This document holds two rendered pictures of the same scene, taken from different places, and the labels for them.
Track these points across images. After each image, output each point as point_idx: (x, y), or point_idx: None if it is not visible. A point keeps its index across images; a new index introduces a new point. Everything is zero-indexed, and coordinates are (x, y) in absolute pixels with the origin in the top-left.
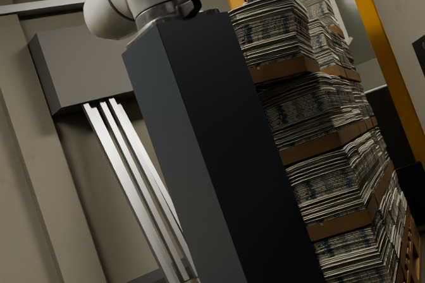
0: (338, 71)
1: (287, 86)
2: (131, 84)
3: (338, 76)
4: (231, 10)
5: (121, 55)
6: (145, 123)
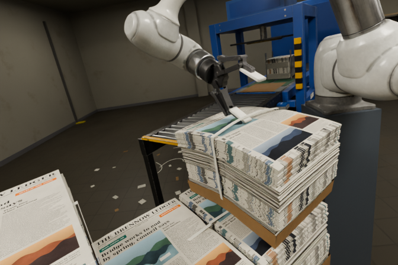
0: (87, 237)
1: None
2: (379, 129)
3: (109, 233)
4: (268, 108)
5: (381, 109)
6: (378, 154)
